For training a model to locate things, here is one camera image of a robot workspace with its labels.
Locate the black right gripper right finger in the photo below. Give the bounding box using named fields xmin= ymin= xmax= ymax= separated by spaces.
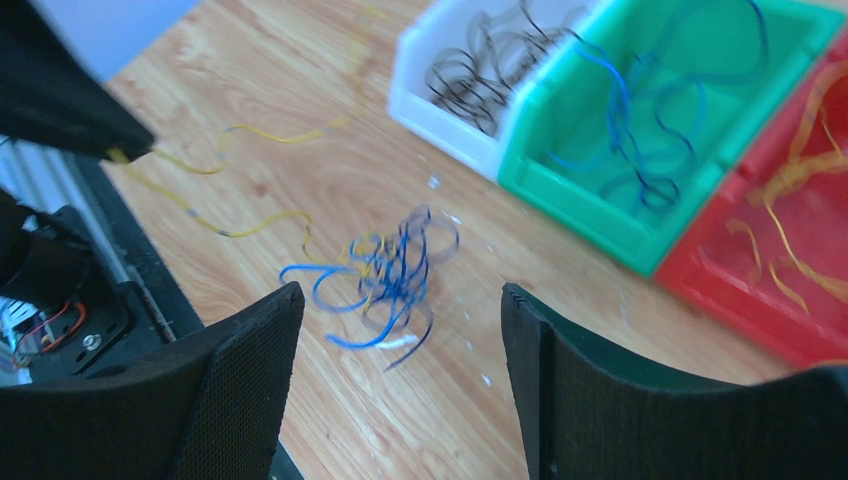
xmin=501 ymin=283 xmax=847 ymax=479

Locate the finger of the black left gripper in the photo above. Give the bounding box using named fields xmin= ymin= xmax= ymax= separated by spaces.
xmin=1 ymin=1 xmax=155 ymax=160

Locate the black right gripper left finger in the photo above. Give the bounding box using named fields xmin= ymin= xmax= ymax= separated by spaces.
xmin=1 ymin=282 xmax=305 ymax=479

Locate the yellow wire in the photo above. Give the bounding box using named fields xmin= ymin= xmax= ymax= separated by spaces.
xmin=105 ymin=115 xmax=392 ymax=280
xmin=725 ymin=59 xmax=848 ymax=316

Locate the light blue wire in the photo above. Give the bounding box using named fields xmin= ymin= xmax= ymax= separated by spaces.
xmin=546 ymin=0 xmax=773 ymax=213
xmin=278 ymin=228 xmax=432 ymax=352

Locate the brown wire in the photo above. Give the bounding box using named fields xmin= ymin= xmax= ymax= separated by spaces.
xmin=423 ymin=0 xmax=584 ymax=137

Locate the red plastic bin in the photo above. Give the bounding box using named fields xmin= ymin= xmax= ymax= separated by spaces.
xmin=654 ymin=34 xmax=847 ymax=367

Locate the green plastic bin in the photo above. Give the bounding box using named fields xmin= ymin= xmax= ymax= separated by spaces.
xmin=498 ymin=1 xmax=847 ymax=276

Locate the white plastic bin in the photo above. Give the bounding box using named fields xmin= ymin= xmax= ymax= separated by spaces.
xmin=388 ymin=1 xmax=609 ymax=181

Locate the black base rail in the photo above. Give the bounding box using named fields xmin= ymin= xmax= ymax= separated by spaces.
xmin=0 ymin=135 xmax=306 ymax=480

